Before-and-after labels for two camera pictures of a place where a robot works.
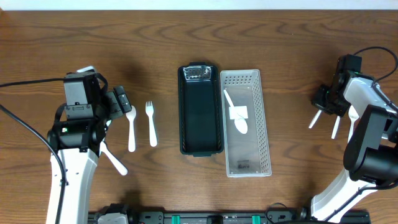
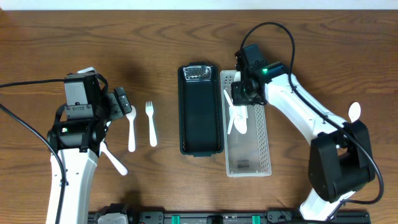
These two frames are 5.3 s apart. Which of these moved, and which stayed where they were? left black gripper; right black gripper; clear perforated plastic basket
Moved: right black gripper
Stayed: clear perforated plastic basket; left black gripper
